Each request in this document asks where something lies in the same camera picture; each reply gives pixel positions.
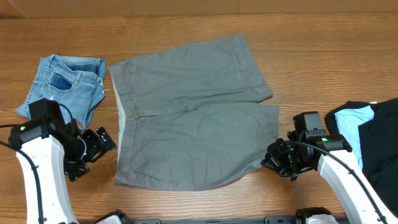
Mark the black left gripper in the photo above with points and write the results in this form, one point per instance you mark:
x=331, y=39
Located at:
x=97, y=149

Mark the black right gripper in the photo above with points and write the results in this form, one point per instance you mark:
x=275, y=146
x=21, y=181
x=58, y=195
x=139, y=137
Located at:
x=274, y=160

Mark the grey cotton shorts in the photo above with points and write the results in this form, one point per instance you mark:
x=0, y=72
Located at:
x=192, y=118

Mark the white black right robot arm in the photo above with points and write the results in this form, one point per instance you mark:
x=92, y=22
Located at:
x=332, y=157

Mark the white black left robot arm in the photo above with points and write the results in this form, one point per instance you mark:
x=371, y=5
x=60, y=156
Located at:
x=50, y=153

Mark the folded blue denim shorts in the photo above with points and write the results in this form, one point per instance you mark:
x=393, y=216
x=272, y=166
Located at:
x=76, y=82

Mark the light blue garment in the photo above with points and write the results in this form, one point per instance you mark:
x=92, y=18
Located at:
x=348, y=122

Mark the black garment pile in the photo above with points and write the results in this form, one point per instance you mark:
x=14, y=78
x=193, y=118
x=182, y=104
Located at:
x=378, y=139

